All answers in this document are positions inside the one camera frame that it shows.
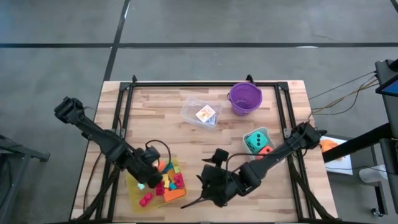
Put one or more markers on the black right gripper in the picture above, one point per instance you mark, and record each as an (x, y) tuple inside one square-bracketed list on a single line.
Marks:
[(220, 185)]

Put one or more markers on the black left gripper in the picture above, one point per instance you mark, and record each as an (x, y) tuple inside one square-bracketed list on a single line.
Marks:
[(146, 171)]

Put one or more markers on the pale mint toy brick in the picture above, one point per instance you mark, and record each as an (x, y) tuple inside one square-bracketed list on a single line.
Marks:
[(141, 186)]

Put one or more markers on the orange rounded toy block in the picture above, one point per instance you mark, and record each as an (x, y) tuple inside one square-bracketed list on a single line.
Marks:
[(161, 165)]

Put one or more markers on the yellow toy brick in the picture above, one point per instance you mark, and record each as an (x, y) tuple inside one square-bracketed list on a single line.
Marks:
[(165, 180)]

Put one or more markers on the blue toy brick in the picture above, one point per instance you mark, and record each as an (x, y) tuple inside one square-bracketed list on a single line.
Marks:
[(168, 168)]

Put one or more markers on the orange foam shapes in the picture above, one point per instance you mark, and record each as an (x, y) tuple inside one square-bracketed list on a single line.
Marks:
[(174, 195)]

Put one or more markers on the light blue numbered brick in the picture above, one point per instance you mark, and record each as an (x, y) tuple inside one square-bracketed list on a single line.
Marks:
[(173, 186)]

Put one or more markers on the light green toy brick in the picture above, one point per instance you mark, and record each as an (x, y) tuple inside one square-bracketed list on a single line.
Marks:
[(176, 170)]

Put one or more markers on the yellow translucent plastic bin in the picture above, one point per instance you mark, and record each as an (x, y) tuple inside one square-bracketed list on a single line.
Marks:
[(133, 202)]

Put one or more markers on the clear plastic container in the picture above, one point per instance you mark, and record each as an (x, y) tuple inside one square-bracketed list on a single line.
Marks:
[(189, 115)]

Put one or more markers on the blue playing card box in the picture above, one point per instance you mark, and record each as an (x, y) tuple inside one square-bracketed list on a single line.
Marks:
[(213, 121)]

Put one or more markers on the white plastic bin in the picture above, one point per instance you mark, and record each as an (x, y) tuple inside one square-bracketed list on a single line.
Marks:
[(248, 137)]

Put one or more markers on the teal foam dice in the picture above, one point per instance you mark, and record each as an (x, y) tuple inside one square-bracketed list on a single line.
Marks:
[(256, 141)]

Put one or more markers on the white-rimmed orange square box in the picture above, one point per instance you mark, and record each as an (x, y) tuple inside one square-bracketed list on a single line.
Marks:
[(205, 113)]

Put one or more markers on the orange foam dice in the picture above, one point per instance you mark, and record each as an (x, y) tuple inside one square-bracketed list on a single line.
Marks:
[(265, 151)]

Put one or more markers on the purple monster-face bucket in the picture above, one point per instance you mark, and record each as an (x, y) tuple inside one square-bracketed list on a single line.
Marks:
[(245, 107)]

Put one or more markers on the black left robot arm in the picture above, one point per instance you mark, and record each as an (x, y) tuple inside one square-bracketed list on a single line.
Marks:
[(99, 137)]

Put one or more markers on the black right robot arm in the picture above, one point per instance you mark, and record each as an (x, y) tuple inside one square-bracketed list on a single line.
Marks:
[(273, 158)]

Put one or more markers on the black metal stand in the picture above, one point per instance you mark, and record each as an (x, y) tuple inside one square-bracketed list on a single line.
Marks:
[(18, 152)]

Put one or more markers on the orange object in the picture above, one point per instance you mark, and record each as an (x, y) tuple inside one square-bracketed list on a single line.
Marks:
[(329, 146)]

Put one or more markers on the white paper sheet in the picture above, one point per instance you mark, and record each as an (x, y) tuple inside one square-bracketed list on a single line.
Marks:
[(342, 165)]

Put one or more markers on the black metal beam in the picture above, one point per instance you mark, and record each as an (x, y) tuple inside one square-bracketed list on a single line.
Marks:
[(357, 144)]

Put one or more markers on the black monitor with blue screen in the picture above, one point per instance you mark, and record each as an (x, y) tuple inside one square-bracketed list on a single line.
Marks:
[(387, 74)]

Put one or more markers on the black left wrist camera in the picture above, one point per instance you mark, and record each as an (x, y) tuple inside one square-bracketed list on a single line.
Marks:
[(152, 153)]

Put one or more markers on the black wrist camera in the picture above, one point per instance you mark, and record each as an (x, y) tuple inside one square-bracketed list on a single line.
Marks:
[(220, 155), (152, 153)]

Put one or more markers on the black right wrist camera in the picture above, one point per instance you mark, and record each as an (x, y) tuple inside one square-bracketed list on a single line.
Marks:
[(220, 155)]

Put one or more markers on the black aluminium rig frame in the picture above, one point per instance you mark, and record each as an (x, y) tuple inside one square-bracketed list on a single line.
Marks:
[(186, 84)]

